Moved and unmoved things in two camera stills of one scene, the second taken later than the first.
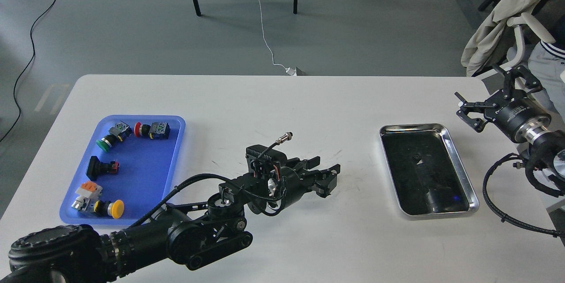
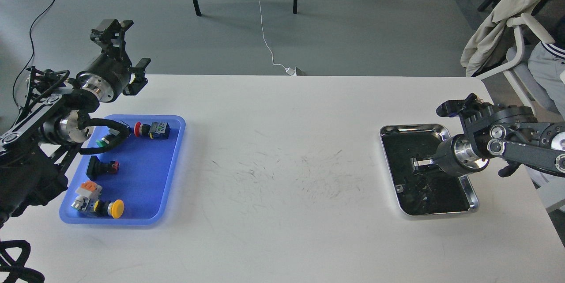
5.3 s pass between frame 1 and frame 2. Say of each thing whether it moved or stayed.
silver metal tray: stayed
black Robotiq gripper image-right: moved
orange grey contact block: stayed
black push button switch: stayed
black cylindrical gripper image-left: moved
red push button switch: stayed
